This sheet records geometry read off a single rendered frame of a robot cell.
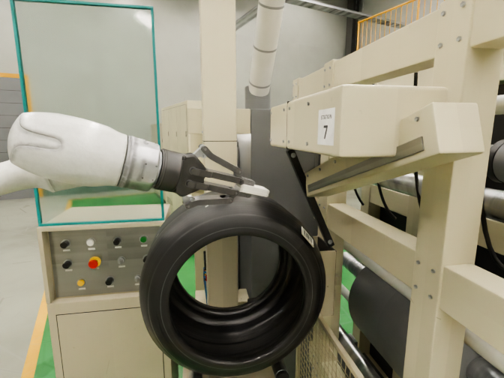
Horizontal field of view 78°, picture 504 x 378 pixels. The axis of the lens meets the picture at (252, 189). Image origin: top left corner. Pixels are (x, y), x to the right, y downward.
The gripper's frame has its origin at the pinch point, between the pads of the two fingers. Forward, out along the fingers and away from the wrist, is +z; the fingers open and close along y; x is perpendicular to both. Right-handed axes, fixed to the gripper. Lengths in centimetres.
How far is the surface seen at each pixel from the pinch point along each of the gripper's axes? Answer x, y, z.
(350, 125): -6.3, 18.7, 13.9
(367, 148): -8.1, 15.6, 18.9
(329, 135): -1.5, 15.8, 13.6
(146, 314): 23, -48, -7
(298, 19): 995, 424, 537
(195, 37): 964, 219, 199
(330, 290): 30, -43, 70
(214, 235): 19.5, -19.5, 4.4
